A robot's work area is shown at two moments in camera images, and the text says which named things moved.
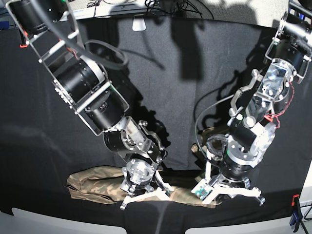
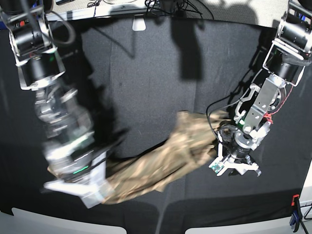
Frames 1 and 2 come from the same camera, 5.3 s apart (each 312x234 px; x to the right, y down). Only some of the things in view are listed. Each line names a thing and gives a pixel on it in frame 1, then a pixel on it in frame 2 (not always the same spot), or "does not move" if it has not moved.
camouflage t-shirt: x=105 y=185 to x=140 y=173
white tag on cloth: x=139 y=24 does not move
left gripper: x=137 y=176 to x=67 y=154
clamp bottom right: x=296 y=216 does not move
